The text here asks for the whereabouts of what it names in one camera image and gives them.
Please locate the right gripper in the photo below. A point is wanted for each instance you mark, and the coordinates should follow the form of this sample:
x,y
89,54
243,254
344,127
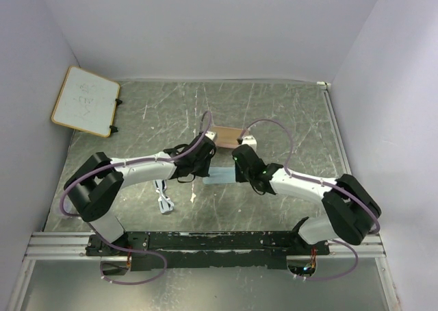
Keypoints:
x,y
239,177

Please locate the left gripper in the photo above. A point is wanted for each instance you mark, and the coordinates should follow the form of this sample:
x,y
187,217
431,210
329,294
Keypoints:
x,y
204,172

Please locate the light blue cleaning cloth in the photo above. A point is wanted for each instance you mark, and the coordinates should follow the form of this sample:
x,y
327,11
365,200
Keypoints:
x,y
220,175

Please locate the pink glasses case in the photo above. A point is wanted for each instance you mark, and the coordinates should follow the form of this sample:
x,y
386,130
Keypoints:
x,y
227,136

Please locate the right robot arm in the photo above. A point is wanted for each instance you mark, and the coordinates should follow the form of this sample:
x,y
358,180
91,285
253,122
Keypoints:
x,y
350,213

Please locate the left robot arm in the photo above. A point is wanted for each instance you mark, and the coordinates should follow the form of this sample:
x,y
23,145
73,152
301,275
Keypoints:
x,y
94,187

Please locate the white sunglasses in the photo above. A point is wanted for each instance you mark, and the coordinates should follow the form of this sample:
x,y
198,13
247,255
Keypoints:
x,y
165,203

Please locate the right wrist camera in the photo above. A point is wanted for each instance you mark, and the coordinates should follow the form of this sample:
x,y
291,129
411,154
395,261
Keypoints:
x,y
248,140

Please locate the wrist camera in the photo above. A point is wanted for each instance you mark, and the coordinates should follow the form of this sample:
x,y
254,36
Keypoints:
x,y
210,134
248,140

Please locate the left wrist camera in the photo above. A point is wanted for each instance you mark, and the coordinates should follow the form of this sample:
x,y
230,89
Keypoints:
x,y
210,134

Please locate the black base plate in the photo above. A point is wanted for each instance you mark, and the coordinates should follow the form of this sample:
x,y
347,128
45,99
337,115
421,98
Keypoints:
x,y
192,250

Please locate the small whiteboard with orange frame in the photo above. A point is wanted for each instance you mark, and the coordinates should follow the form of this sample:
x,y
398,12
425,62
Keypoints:
x,y
87,102

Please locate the aluminium rail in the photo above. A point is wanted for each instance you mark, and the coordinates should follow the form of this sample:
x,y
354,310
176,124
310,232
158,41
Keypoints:
x,y
72,246

